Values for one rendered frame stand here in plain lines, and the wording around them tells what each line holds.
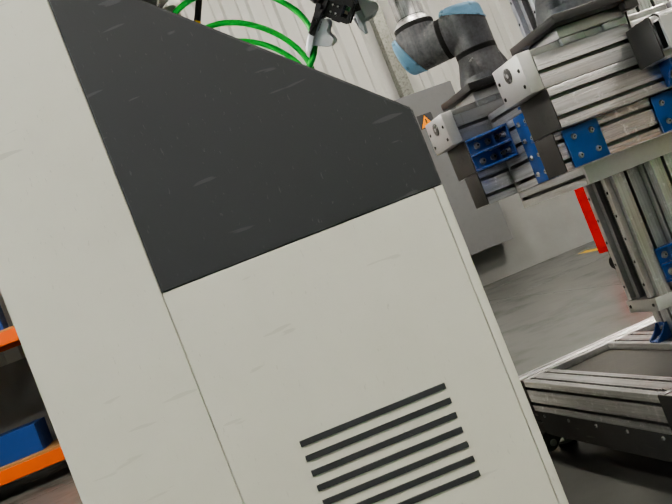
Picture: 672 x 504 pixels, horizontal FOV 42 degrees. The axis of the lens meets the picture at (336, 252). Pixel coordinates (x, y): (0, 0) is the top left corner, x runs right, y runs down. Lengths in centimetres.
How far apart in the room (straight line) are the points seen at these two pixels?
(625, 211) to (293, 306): 93
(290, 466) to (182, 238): 48
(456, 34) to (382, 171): 85
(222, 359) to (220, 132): 44
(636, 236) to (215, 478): 116
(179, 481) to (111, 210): 53
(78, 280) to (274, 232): 38
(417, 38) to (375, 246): 95
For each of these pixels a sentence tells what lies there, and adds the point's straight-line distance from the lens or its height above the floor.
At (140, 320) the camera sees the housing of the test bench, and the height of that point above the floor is 76.
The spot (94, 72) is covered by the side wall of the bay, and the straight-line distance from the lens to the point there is 178.
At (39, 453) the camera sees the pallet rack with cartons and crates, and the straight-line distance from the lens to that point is 723.
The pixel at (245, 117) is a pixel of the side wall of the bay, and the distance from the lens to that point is 172.
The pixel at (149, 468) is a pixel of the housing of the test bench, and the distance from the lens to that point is 174.
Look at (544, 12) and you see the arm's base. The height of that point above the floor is 107.
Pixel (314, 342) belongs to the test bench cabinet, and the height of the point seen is 60.
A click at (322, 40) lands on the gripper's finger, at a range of 205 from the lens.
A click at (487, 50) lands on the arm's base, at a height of 111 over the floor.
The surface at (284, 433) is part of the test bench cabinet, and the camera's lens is 171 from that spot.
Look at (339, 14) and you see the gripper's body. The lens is 204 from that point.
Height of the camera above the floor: 71
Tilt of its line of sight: 1 degrees up
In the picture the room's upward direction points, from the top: 22 degrees counter-clockwise
